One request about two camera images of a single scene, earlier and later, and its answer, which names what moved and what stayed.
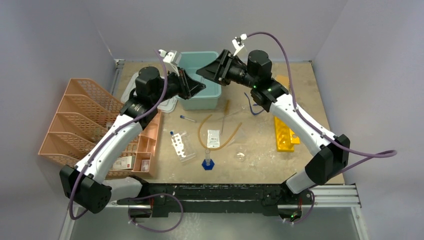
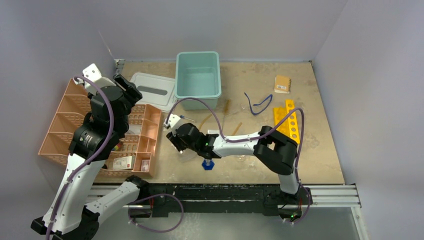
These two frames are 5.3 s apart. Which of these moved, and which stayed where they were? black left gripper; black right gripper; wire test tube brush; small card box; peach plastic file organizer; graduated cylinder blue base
Moved: black right gripper; black left gripper
Stayed: peach plastic file organizer; graduated cylinder blue base; small card box; wire test tube brush
